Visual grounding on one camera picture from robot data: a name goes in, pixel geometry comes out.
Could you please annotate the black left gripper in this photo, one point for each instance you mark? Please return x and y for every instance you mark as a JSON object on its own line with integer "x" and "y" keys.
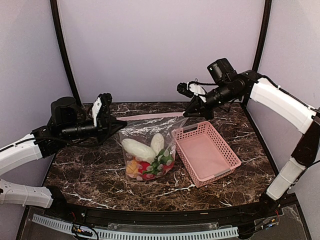
{"x": 104, "y": 128}

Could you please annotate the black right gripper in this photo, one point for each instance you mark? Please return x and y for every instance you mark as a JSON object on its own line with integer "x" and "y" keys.
{"x": 201, "y": 108}

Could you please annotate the pink plastic basket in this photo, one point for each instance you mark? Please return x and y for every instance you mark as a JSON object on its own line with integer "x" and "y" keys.
{"x": 205, "y": 154}

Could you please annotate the yellow peach toy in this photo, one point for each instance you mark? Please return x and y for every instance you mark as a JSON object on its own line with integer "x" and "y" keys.
{"x": 132, "y": 169}

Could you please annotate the white radish with green leaf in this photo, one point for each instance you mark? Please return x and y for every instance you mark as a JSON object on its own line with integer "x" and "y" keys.
{"x": 138, "y": 151}

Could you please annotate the clear zip top bag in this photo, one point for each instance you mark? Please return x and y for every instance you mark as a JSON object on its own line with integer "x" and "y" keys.
{"x": 143, "y": 127}

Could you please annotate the red apple toy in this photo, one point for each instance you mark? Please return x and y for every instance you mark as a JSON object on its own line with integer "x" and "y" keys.
{"x": 147, "y": 170}

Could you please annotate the white radish toy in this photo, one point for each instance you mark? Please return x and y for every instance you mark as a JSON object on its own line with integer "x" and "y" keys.
{"x": 162, "y": 153}

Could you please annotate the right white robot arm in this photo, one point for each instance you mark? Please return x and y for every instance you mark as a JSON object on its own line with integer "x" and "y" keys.
{"x": 261, "y": 89}

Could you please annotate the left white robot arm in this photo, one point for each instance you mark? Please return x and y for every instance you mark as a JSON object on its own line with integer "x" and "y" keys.
{"x": 15, "y": 155}

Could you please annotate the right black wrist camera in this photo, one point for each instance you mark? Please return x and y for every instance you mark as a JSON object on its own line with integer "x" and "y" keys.
{"x": 221, "y": 71}

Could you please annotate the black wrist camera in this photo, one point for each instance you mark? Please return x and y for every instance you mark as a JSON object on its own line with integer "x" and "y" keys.
{"x": 221, "y": 71}
{"x": 62, "y": 111}

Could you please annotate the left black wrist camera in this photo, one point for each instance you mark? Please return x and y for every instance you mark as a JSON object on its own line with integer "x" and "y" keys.
{"x": 62, "y": 111}

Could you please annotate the right black frame post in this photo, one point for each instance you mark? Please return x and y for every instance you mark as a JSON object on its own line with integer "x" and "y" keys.
{"x": 262, "y": 34}

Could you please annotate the black frame post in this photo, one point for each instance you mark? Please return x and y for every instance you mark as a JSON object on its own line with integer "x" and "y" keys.
{"x": 63, "y": 50}
{"x": 262, "y": 34}

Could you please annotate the left black frame post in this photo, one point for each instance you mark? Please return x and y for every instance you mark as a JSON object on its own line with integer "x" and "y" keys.
{"x": 63, "y": 50}

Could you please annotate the white slotted cable duct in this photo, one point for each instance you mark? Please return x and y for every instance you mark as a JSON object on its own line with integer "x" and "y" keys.
{"x": 117, "y": 231}

